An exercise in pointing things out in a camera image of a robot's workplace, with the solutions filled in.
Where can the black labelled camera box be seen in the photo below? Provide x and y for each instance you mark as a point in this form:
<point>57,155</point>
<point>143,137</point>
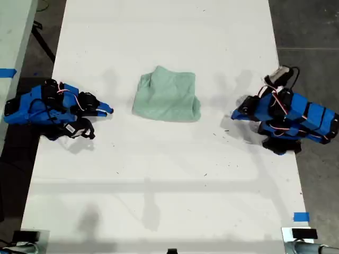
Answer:
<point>71,129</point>

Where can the pale grey side table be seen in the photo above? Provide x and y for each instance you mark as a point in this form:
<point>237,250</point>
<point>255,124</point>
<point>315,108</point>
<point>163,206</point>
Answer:
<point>13,39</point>

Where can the blue tape strip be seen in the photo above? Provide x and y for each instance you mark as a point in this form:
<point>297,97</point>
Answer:
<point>301,217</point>
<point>8,72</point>

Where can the black floor mat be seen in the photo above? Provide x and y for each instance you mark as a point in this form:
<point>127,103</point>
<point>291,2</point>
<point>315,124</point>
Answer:
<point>16,172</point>

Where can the pale green t-shirt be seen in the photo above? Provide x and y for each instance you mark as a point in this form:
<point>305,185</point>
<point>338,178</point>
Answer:
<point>167,100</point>

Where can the grey black camera box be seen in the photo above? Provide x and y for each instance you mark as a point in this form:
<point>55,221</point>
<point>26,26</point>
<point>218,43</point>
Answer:
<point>278,75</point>

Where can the grey teal clamp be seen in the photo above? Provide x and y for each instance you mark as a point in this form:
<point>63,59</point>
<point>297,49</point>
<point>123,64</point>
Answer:
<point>304,248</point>
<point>23,248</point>

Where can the black metal bar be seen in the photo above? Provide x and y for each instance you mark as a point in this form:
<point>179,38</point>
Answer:
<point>43,43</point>

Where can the small black box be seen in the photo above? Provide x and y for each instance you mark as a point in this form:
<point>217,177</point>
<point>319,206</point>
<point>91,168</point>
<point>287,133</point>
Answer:
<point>26,236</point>
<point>172,251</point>
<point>304,234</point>

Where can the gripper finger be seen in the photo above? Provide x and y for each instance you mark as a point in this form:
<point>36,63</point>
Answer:
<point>100,113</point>
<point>242,117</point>
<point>105,108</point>

